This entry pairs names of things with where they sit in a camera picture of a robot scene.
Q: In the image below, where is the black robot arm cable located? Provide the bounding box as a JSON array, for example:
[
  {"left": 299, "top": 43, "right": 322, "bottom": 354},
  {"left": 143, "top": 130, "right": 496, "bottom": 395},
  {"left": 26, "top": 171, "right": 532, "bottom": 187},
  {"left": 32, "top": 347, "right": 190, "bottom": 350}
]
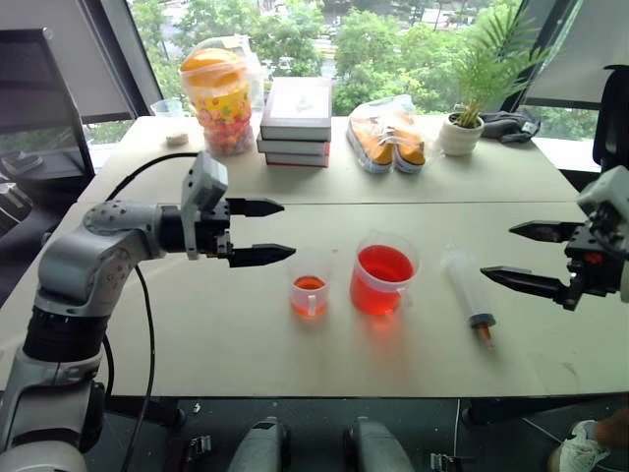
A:
[{"left": 101, "top": 151, "right": 200, "bottom": 472}]

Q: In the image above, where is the large beaker red liquid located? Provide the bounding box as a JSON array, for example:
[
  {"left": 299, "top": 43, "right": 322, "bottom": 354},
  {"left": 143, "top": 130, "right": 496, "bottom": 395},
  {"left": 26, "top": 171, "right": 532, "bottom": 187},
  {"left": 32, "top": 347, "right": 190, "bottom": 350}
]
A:
[{"left": 349, "top": 229, "right": 423, "bottom": 317}]

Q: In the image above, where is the small beaker orange liquid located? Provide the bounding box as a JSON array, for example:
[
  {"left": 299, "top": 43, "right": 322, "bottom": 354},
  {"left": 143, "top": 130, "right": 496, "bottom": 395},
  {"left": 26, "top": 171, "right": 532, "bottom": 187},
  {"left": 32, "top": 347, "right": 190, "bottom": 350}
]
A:
[{"left": 288, "top": 249, "right": 330, "bottom": 322}]

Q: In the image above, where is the grey cloth glove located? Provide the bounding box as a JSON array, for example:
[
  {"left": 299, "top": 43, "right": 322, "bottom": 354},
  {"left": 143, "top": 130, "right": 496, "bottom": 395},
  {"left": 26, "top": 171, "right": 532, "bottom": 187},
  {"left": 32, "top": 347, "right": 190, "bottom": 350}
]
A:
[{"left": 478, "top": 109, "right": 543, "bottom": 145}]

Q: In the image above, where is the white sneaker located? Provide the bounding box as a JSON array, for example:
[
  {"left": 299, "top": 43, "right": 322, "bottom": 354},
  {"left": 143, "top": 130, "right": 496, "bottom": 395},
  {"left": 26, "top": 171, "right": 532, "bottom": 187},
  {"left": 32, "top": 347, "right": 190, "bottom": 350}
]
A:
[{"left": 546, "top": 419, "right": 613, "bottom": 472}]

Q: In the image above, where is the potted palm in white pot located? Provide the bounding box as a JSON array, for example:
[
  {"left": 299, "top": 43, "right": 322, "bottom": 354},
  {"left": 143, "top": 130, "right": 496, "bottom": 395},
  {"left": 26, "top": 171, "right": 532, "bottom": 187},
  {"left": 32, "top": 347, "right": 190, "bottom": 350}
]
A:
[{"left": 437, "top": 6, "right": 549, "bottom": 157}]

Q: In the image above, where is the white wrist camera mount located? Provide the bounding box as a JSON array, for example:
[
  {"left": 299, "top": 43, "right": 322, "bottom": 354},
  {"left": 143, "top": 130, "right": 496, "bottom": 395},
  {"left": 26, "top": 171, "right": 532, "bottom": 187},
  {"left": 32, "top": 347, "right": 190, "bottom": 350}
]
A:
[
  {"left": 180, "top": 151, "right": 230, "bottom": 261},
  {"left": 576, "top": 165, "right": 629, "bottom": 302}
]

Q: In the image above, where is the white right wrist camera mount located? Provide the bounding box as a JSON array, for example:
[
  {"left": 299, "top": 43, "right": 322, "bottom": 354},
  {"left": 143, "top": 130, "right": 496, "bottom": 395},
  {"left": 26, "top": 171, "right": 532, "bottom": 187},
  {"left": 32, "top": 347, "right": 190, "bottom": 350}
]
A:
[{"left": 576, "top": 165, "right": 629, "bottom": 302}]

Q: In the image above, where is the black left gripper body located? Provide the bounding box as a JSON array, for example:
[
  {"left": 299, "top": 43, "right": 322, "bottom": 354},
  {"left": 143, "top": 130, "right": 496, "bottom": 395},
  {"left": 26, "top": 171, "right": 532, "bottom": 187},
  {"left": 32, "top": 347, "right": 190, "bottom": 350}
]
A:
[{"left": 198, "top": 198, "right": 235, "bottom": 261}]

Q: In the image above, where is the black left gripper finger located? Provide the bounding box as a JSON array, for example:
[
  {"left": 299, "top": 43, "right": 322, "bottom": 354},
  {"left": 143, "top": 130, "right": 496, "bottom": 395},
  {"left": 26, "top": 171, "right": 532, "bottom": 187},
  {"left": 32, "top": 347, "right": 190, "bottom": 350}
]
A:
[
  {"left": 228, "top": 243, "right": 297, "bottom": 269},
  {"left": 227, "top": 197, "right": 286, "bottom": 219}
]

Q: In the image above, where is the grey rounded housing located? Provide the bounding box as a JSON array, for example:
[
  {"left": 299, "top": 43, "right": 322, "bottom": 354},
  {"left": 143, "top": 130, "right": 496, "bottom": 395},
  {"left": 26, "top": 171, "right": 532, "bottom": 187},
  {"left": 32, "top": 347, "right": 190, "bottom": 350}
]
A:
[
  {"left": 227, "top": 416, "right": 292, "bottom": 472},
  {"left": 342, "top": 416, "right": 415, "bottom": 472}
]

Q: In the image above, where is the yellow canvas shoe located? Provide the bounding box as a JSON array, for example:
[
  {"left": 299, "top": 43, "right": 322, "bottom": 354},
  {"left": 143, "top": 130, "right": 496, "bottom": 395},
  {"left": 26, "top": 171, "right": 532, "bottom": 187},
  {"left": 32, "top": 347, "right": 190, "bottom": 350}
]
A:
[
  {"left": 390, "top": 114, "right": 427, "bottom": 175},
  {"left": 347, "top": 116, "right": 395, "bottom": 176}
]

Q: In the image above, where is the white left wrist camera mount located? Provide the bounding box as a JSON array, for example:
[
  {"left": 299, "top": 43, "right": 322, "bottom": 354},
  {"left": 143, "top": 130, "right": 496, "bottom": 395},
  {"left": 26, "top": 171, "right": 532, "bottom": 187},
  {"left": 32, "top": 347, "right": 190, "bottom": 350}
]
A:
[{"left": 180, "top": 151, "right": 230, "bottom": 261}]

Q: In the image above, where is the candy jar with orange lid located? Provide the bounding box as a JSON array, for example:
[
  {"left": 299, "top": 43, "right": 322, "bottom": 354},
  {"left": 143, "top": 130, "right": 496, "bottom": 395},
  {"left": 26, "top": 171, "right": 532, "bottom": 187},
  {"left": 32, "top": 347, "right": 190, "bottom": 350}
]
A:
[{"left": 179, "top": 46, "right": 256, "bottom": 158}]

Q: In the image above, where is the black computer monitor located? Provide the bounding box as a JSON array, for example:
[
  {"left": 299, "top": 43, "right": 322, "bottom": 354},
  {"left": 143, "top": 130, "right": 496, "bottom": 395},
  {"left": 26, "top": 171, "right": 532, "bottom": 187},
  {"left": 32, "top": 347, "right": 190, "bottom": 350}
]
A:
[{"left": 0, "top": 28, "right": 96, "bottom": 181}]

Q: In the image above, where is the black strap buckle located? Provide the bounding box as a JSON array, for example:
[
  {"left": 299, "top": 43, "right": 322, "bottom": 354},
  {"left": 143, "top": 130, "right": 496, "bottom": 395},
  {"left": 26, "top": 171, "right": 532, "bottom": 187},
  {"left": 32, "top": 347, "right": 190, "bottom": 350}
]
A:
[
  {"left": 186, "top": 434, "right": 213, "bottom": 457},
  {"left": 429, "top": 451, "right": 476, "bottom": 472}
]

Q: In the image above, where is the clear empty measuring cup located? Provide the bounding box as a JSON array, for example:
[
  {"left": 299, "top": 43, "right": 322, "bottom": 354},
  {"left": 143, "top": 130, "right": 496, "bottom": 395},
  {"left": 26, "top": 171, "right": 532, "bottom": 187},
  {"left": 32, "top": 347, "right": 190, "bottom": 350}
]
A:
[{"left": 148, "top": 96, "right": 186, "bottom": 119}]

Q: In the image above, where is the clear plastic syringe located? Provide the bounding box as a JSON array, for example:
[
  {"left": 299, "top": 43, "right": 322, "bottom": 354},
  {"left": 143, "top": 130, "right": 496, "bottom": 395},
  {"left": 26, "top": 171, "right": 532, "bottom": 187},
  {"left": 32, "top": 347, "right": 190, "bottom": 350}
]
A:
[{"left": 439, "top": 245, "right": 497, "bottom": 350}]

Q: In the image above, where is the thin red-edged book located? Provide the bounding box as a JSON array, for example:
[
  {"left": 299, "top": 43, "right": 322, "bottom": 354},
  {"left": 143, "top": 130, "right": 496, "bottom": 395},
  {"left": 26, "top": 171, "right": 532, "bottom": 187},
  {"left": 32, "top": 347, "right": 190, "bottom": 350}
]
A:
[
  {"left": 264, "top": 150, "right": 331, "bottom": 169},
  {"left": 256, "top": 134, "right": 332, "bottom": 156}
]

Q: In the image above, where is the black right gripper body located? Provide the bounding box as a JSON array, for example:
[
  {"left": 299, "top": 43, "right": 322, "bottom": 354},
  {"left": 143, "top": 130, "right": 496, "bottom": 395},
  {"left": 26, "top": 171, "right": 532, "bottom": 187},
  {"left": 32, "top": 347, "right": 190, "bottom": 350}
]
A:
[{"left": 564, "top": 206, "right": 628, "bottom": 299}]

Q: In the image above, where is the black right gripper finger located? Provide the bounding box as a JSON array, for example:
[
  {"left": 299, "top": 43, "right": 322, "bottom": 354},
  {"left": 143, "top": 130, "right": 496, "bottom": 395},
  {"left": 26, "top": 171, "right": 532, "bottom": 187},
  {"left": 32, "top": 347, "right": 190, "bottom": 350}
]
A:
[
  {"left": 509, "top": 220, "right": 587, "bottom": 244},
  {"left": 480, "top": 265, "right": 585, "bottom": 312}
]

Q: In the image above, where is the thick white-covered book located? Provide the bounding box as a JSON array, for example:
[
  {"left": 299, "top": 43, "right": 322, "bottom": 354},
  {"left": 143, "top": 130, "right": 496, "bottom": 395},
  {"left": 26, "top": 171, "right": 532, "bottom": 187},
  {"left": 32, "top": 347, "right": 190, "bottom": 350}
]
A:
[{"left": 259, "top": 76, "right": 334, "bottom": 143}]

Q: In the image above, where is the black office chair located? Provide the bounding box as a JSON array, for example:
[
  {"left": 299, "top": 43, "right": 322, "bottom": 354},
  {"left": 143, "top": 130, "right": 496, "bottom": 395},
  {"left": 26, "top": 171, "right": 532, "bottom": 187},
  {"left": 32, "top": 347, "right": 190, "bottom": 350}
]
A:
[{"left": 591, "top": 65, "right": 629, "bottom": 174}]

